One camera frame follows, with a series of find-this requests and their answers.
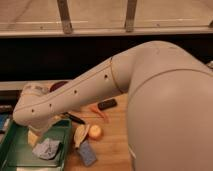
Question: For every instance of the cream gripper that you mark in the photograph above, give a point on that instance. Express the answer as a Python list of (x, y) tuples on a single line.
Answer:
[(33, 138)]

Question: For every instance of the grey towel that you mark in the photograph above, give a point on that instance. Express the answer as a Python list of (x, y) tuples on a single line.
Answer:
[(47, 149)]

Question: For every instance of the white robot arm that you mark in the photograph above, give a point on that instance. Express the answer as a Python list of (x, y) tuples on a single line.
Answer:
[(169, 109)]

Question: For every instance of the green plastic tray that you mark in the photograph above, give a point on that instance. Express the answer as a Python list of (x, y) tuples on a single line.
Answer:
[(16, 154)]

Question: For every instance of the blue object at left edge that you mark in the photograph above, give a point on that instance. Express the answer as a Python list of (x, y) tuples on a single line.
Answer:
[(4, 121)]

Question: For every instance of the banana toy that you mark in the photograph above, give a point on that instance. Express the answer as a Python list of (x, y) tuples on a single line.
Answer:
[(80, 134)]

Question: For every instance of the blue sponge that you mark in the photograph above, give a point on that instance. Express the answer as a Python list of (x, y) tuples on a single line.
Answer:
[(86, 153)]

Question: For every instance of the purple bowl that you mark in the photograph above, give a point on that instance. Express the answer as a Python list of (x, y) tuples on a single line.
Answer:
[(57, 85)]

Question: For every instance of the yellow round fruit toy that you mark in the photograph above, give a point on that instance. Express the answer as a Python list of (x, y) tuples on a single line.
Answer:
[(95, 132)]

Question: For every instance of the orange carrot toy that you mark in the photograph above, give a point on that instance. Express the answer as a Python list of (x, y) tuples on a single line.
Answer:
[(96, 110)]

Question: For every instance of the black rectangular block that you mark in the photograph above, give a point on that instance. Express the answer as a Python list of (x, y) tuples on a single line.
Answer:
[(107, 104)]

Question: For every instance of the black handled knife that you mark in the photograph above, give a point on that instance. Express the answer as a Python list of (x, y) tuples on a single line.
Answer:
[(73, 118)]

